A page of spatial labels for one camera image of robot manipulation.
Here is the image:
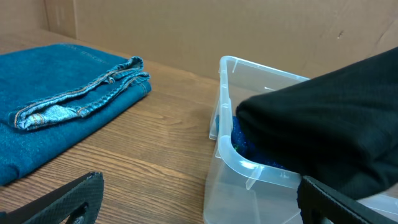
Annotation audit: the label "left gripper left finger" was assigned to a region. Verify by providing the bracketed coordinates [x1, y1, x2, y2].
[1, 172, 104, 224]

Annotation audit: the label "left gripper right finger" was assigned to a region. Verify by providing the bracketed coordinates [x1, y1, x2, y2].
[297, 176, 397, 224]

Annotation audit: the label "large black garment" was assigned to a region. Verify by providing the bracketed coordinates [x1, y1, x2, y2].
[236, 49, 397, 199]

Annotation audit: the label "blue sequin fabric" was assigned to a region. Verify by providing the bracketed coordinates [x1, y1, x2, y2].
[231, 116, 285, 169]

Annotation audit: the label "clear plastic storage bin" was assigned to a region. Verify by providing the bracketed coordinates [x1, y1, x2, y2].
[203, 56, 397, 223]

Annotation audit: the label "folded blue denim jeans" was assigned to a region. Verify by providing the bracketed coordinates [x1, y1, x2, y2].
[1, 43, 151, 185]

